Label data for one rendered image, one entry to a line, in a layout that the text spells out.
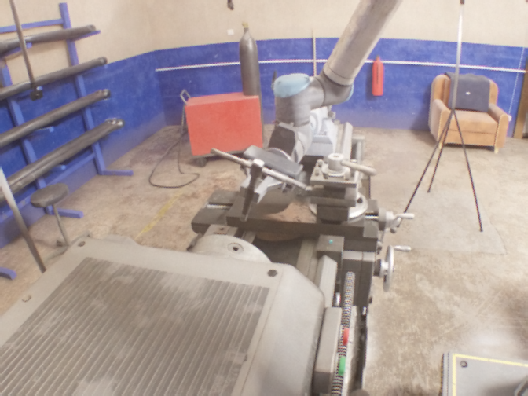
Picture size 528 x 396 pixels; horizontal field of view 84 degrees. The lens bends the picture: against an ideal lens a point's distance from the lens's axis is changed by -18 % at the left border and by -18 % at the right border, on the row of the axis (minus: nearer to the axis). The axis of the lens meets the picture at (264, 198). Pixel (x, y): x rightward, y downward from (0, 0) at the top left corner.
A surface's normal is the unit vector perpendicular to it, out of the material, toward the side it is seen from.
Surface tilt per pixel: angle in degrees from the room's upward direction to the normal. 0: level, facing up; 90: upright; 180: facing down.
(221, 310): 0
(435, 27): 90
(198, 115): 90
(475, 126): 90
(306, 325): 45
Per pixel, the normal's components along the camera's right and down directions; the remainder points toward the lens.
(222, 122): 0.09, 0.48
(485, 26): -0.25, 0.49
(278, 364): 0.63, -0.57
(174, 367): -0.07, -0.87
